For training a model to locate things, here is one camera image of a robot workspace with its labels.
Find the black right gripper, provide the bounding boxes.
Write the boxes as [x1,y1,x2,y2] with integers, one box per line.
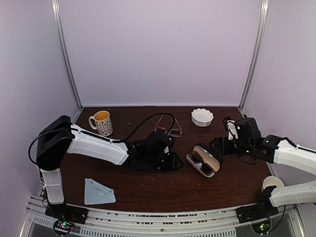
[209,137,253,157]

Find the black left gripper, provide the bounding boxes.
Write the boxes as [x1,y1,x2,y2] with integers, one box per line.
[146,152,185,172]

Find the brown plaid glasses case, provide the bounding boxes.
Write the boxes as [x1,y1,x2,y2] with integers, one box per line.
[191,143,223,173]

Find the dark tortoiseshell sunglasses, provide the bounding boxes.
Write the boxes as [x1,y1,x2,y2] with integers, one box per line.
[186,152,215,178]

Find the light blue cloth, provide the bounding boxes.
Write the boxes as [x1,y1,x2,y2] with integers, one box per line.
[84,178,116,205]

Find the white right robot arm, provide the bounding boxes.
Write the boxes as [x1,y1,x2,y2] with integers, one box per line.
[209,117,316,218]

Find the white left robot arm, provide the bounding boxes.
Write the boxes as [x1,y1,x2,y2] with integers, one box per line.
[28,115,184,219]

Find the white fluted ceramic bowl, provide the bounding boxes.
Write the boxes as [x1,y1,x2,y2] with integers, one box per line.
[191,108,214,127]

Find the white paper cup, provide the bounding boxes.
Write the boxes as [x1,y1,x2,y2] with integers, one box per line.
[261,176,285,192]

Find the white floral mug yellow inside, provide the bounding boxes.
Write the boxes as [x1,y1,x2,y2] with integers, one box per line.
[88,111,113,137]

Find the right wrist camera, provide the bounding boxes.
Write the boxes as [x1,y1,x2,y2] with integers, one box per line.
[223,117,238,140]

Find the pink frame sunglasses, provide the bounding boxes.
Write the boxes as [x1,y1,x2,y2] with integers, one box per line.
[154,115,182,138]

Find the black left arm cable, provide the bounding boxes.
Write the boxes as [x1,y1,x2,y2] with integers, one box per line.
[28,113,176,166]

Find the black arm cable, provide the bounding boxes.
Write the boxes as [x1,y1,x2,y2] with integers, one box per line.
[281,137,301,149]
[28,113,176,166]

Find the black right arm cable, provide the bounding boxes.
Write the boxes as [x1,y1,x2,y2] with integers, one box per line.
[281,137,301,149]

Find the front aluminium rail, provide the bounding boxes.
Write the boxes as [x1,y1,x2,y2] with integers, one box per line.
[17,198,307,237]

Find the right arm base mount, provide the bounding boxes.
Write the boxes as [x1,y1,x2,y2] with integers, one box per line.
[236,203,279,235]

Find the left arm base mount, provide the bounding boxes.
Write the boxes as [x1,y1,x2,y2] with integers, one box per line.
[45,204,88,236]

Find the right aluminium frame post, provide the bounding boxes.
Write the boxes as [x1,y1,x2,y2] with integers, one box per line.
[238,0,269,115]

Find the aluminium frame post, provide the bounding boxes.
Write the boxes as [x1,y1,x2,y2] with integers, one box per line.
[51,0,83,110]
[238,0,269,115]

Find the left aluminium frame post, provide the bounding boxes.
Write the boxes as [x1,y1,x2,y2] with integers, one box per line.
[51,0,83,110]

